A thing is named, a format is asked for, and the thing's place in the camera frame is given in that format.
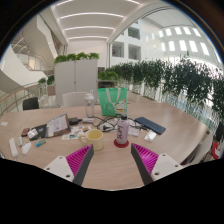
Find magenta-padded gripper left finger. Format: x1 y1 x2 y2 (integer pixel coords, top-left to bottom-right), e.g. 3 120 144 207
43 143 96 187

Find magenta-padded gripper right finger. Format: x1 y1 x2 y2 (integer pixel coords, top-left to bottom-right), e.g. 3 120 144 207
130 142 184 186

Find lilac drink bottle black cap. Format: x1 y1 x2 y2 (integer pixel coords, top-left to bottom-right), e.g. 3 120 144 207
115 112 131 146

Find small blue green tube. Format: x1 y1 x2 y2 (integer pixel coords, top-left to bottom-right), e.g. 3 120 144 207
35 138 47 148

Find white plastic packet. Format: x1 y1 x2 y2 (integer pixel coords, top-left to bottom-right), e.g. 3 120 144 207
143 129 158 143

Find colourful sticker sheet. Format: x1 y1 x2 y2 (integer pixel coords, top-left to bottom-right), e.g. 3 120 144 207
61 124 92 141

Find black notebook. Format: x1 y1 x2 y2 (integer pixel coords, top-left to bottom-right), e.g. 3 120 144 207
28 123 50 141

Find dark blue keyboard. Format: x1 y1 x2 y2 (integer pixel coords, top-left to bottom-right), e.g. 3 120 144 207
133 116 167 136

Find pale yellow cup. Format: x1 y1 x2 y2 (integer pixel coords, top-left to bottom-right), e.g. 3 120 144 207
78 128 105 152

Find small white device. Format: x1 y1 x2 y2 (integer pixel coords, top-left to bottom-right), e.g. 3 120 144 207
16 136 25 148

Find black charger block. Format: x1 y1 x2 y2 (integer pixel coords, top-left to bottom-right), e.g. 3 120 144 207
67 116 83 126

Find small red black case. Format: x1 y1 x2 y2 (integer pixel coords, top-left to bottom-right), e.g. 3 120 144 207
20 127 31 138

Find white power strip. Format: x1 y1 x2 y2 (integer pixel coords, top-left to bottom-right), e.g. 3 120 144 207
8 137 20 159

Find flat round red coaster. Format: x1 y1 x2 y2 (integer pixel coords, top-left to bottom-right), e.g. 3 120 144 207
113 137 130 149

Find small white flat box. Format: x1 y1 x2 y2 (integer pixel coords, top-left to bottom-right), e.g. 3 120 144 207
81 117 96 124

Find clear shaker bottle white lid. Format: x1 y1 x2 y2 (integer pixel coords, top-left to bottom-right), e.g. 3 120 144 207
83 90 96 119

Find white chair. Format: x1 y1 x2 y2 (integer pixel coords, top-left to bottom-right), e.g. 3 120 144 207
61 91 91 109

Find black chair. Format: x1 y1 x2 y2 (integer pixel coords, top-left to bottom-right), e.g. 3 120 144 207
22 96 40 111

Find glass railing wooden handrail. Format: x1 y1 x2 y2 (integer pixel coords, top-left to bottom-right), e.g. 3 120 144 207
0 82 40 118

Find green tote bag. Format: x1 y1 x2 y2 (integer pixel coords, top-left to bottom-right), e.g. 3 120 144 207
97 86 129 117

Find small potted plants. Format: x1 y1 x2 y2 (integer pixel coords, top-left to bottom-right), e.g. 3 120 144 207
36 74 56 98

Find green hedge row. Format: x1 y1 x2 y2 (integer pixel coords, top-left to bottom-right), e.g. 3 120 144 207
109 57 224 123

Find white cabinet with plants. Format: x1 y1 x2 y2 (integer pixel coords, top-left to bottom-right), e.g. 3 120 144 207
53 51 101 108

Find low planter with plants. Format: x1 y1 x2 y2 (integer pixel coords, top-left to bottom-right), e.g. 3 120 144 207
97 68 120 90

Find ceiling light strips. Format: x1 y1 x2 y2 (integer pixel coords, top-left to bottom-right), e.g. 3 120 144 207
54 0 142 41

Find black cable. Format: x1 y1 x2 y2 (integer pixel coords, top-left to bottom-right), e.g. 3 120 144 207
94 115 148 133

